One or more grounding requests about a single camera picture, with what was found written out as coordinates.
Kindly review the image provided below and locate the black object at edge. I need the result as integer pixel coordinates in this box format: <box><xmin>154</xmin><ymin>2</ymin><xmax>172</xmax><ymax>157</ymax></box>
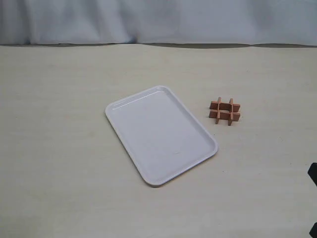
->
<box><xmin>308</xmin><ymin>163</ymin><xmax>317</xmax><ymax>185</ymax></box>

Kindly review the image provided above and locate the white backdrop cloth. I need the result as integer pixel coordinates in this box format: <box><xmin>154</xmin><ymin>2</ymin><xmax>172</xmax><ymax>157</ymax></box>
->
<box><xmin>0</xmin><ymin>0</ymin><xmax>317</xmax><ymax>46</ymax></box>

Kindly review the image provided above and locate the notched brown wooden piece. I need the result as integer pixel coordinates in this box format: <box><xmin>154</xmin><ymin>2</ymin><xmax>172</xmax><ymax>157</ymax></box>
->
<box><xmin>215</xmin><ymin>97</ymin><xmax>221</xmax><ymax>124</ymax></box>
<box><xmin>210</xmin><ymin>101</ymin><xmax>240</xmax><ymax>112</ymax></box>
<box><xmin>209</xmin><ymin>110</ymin><xmax>240</xmax><ymax>121</ymax></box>
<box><xmin>228</xmin><ymin>98</ymin><xmax>234</xmax><ymax>126</ymax></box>

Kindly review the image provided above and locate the white plastic tray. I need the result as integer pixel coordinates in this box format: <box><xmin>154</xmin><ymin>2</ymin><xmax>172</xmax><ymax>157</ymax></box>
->
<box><xmin>105</xmin><ymin>85</ymin><xmax>218</xmax><ymax>186</ymax></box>

